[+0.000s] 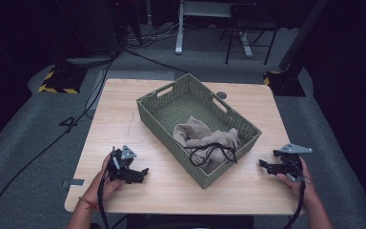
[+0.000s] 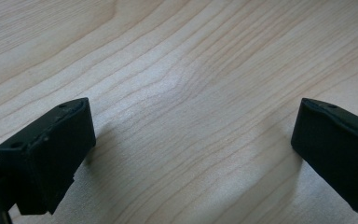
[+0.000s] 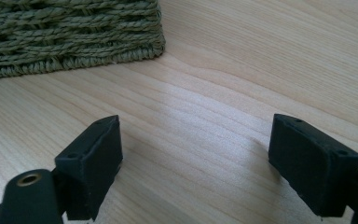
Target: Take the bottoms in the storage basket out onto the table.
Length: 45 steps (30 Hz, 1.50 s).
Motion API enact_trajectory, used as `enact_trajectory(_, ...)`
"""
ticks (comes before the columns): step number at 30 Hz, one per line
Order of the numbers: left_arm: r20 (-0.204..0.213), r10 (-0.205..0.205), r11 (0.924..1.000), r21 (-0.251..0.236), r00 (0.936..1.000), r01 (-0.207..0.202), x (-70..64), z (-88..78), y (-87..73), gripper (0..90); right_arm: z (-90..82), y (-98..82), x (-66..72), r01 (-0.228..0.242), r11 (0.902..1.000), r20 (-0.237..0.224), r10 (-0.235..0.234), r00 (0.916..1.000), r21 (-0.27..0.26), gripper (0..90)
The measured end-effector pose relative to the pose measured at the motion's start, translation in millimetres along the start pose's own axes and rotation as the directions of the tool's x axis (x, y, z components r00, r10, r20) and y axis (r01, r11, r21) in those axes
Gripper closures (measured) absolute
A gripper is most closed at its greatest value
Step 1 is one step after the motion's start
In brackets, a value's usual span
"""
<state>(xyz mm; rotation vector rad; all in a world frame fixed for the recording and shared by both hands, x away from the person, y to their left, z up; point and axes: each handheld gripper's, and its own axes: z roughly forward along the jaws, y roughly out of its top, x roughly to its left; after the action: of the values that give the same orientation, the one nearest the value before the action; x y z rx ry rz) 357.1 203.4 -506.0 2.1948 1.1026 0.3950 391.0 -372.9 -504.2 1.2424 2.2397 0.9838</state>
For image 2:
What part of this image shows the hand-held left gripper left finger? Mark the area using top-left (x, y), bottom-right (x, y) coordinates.
top-left (0, 97), bottom-right (97, 217)

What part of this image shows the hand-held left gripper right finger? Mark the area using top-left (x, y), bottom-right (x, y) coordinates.
top-left (290, 97), bottom-right (358, 215)

